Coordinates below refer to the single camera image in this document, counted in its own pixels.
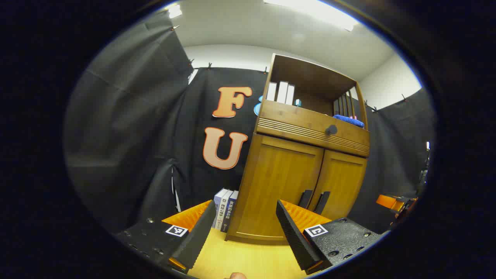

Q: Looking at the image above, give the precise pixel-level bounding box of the grey and white book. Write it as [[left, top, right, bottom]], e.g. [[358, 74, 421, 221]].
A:
[[212, 188, 227, 228]]

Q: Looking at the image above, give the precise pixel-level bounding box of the wooden drawer with black knob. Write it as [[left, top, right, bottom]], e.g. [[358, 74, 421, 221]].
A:
[[256, 100, 370, 157]]

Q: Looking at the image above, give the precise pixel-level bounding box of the wooden double-door shoe cabinet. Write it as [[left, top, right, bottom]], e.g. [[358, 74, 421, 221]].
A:
[[225, 53, 370, 245]]

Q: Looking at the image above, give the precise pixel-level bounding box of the wooden shoe cabinet door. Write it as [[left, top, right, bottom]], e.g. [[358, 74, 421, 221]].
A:
[[226, 134, 325, 245], [298, 149, 368, 221]]

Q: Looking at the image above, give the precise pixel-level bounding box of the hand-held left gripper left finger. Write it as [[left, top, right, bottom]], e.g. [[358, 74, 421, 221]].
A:
[[114, 200, 217, 275]]

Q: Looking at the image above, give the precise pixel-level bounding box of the white book blue lettering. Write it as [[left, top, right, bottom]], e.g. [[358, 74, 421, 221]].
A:
[[216, 189, 233, 231]]

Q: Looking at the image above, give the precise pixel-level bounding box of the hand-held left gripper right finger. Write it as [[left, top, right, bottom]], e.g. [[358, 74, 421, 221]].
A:
[[276, 200, 390, 276]]

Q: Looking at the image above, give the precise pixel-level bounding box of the dark blue book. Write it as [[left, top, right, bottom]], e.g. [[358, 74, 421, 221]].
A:
[[221, 191, 239, 233]]

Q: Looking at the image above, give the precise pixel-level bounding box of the blue cloth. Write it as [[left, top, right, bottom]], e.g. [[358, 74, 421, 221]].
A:
[[333, 114, 365, 129]]

